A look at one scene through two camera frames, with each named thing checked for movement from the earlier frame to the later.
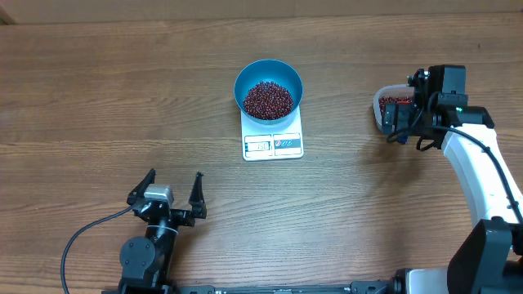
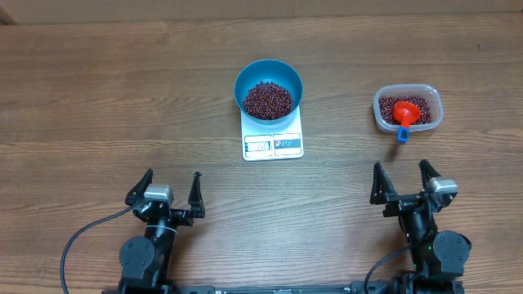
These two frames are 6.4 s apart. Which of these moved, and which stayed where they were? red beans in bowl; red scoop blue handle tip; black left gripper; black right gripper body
Moved: black right gripper body
Stayed: red scoop blue handle tip; black left gripper; red beans in bowl
